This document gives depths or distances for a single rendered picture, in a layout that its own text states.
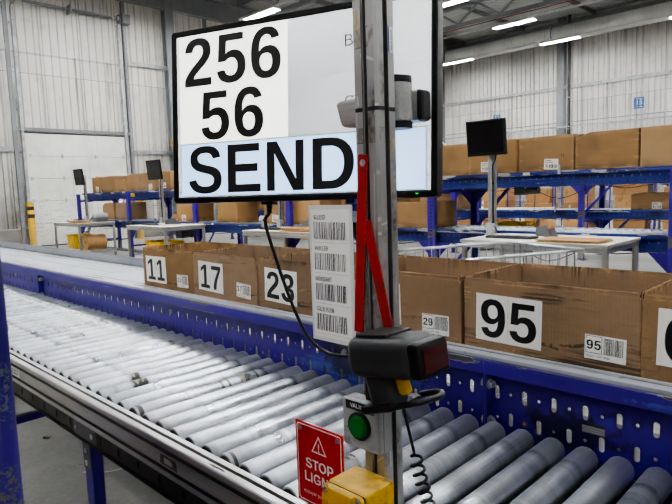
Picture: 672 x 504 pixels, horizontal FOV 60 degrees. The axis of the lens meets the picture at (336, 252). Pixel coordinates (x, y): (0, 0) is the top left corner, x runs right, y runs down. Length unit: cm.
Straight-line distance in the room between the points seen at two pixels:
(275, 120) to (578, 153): 530
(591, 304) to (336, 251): 63
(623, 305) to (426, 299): 47
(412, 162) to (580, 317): 57
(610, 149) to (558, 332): 480
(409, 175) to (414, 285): 65
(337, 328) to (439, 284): 65
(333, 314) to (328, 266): 7
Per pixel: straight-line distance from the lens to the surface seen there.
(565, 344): 132
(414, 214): 683
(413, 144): 88
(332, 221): 81
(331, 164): 92
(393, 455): 86
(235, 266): 204
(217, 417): 144
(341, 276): 81
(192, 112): 108
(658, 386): 123
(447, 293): 144
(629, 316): 126
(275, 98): 99
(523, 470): 118
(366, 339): 72
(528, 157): 636
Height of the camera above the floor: 126
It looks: 6 degrees down
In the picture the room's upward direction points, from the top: 2 degrees counter-clockwise
